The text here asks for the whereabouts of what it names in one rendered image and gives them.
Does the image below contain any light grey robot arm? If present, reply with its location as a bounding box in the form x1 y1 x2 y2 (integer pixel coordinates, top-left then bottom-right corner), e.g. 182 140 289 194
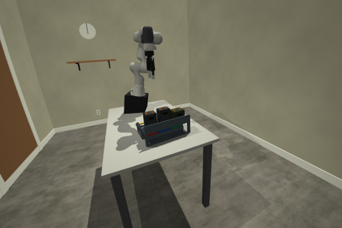
129 26 162 97

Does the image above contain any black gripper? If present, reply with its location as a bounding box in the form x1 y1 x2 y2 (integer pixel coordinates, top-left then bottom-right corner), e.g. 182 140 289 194
145 51 155 79

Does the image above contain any grey metal shelf rack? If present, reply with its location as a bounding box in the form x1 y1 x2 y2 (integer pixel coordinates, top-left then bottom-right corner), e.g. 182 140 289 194
136 114 190 147

